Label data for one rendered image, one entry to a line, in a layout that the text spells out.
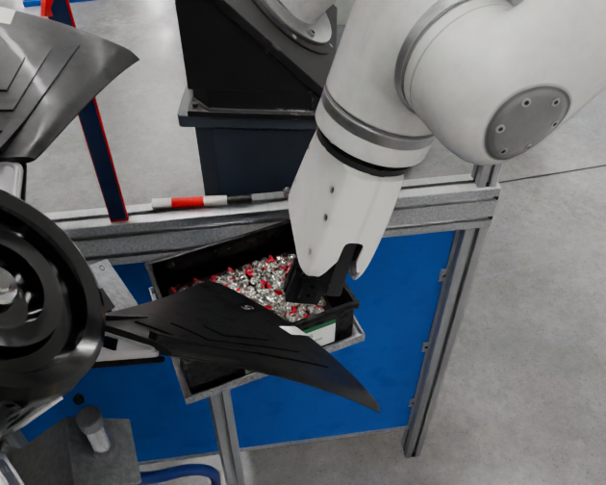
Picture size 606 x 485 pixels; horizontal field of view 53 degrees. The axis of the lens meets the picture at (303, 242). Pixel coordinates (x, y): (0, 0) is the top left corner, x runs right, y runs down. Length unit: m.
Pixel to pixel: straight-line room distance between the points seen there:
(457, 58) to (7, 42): 0.37
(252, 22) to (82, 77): 0.37
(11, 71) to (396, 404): 1.09
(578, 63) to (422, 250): 0.71
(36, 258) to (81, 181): 2.08
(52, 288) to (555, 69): 0.27
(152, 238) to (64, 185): 1.54
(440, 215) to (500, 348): 0.95
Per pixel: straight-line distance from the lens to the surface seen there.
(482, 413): 1.71
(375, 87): 0.38
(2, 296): 0.31
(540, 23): 0.31
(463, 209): 0.94
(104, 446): 0.56
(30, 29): 0.60
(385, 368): 1.26
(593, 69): 0.33
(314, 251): 0.44
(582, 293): 2.07
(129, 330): 0.43
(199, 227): 0.88
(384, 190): 0.42
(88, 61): 0.56
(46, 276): 0.33
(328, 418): 1.39
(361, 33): 0.38
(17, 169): 0.42
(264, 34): 0.85
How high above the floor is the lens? 1.43
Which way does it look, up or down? 45 degrees down
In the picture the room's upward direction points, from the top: straight up
